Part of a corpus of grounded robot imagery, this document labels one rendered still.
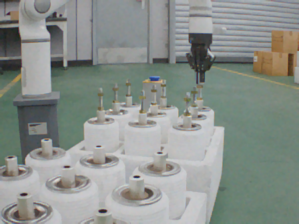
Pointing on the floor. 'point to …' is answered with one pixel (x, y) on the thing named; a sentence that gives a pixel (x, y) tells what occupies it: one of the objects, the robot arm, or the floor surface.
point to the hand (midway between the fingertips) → (199, 78)
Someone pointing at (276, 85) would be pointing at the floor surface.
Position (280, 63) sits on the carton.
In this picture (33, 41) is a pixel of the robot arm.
